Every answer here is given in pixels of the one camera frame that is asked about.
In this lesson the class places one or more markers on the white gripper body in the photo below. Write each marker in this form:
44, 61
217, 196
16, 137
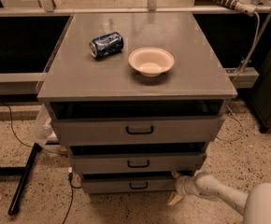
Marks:
182, 184

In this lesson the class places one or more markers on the grey bottom drawer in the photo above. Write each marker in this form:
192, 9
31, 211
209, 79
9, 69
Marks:
130, 182

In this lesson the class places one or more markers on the grey drawer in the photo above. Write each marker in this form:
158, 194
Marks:
136, 163
82, 132
130, 182

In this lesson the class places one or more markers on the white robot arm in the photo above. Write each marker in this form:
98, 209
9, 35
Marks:
254, 207

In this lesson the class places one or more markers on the grey drawer cabinet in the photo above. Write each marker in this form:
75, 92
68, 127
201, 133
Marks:
78, 86

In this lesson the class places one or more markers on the grey middle drawer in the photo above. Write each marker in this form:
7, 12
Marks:
136, 163

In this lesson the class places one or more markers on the grey top drawer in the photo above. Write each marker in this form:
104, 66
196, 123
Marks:
82, 132

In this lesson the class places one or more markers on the white paper bowl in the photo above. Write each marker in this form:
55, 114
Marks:
151, 62

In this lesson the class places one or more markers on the clear plastic bag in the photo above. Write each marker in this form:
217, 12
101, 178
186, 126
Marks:
42, 132

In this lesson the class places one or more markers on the blue soda can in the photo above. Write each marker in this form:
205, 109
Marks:
111, 43

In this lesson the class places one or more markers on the black metal floor stand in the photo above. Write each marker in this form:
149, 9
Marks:
23, 173

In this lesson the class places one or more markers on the white power strip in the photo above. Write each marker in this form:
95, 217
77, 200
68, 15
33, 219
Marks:
242, 6

